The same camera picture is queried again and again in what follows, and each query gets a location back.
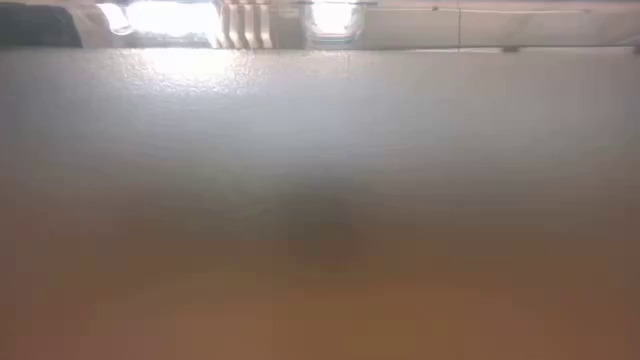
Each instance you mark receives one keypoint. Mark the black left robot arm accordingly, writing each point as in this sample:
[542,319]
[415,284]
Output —
[35,27]

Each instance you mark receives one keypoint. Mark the orange translucent plastic tray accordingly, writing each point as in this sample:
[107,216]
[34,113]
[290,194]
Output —
[320,200]

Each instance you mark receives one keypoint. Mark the white slatted fixture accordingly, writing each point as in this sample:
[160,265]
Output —
[245,25]

